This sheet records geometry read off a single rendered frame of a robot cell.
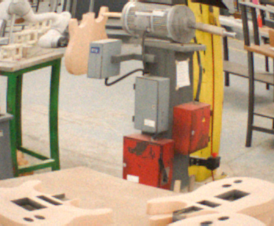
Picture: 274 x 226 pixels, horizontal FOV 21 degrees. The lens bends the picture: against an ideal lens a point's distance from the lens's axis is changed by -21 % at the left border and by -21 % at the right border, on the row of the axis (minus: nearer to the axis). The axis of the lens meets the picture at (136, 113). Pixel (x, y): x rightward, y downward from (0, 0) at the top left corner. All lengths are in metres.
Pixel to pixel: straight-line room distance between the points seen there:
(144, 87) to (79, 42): 0.55
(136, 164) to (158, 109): 0.31
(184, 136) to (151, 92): 0.27
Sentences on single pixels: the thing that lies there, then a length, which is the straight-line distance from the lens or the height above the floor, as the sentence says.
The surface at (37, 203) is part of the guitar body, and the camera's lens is 2.21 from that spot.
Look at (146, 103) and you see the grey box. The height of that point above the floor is 0.80.
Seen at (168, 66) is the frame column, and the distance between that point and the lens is 4.60.
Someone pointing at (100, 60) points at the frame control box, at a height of 1.02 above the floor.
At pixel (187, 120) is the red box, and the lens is 4.57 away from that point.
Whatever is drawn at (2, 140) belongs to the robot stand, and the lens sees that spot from 4.70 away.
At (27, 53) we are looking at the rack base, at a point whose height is 0.97.
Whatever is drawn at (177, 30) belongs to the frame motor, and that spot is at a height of 1.21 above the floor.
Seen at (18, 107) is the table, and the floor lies 0.51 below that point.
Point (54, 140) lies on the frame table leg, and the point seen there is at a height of 0.36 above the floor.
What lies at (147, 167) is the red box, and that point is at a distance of 4.63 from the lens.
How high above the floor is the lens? 1.78
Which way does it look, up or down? 13 degrees down
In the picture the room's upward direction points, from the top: 2 degrees clockwise
